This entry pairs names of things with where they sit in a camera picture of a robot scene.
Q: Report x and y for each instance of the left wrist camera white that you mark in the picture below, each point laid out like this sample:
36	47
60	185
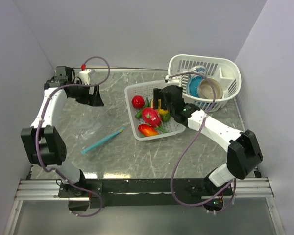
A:
86	75

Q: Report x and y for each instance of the beige bowl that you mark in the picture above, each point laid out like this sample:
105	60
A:
208	91

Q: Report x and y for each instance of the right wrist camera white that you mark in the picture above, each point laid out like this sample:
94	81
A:
171	79

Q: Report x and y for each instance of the red fake pepper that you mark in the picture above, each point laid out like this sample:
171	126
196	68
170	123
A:
138	102

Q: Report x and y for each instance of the orange red fake fruit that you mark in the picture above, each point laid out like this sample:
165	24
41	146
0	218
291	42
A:
147	130

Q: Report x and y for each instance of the white dish rack basket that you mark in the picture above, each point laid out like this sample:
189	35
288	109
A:
222	70

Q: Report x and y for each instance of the blue plate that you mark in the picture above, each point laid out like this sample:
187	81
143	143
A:
193	86

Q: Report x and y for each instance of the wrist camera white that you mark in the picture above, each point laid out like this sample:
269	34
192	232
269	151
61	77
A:
171	79
86	75

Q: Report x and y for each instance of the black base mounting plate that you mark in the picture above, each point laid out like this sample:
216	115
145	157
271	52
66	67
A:
140	192

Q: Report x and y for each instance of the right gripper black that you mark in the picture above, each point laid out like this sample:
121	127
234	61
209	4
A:
158	94

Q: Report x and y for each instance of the orange green fake mango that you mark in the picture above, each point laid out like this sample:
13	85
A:
166	117

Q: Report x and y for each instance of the aluminium rail frame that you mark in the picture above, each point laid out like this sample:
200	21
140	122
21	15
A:
43	190

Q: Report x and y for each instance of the blue white patterned cup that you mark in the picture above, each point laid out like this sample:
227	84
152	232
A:
199	69

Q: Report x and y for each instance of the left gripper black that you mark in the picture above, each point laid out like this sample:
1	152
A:
94	100

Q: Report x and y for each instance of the yellow fake fruit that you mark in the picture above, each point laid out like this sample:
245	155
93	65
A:
160	110

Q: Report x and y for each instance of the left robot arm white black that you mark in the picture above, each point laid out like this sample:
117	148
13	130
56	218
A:
42	142

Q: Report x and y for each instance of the green fake pepper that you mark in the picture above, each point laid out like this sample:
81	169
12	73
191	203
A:
139	113

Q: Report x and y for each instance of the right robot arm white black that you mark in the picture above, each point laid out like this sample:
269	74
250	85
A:
242	148

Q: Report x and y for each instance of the white perforated flat basket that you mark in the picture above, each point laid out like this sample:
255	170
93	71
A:
146	91

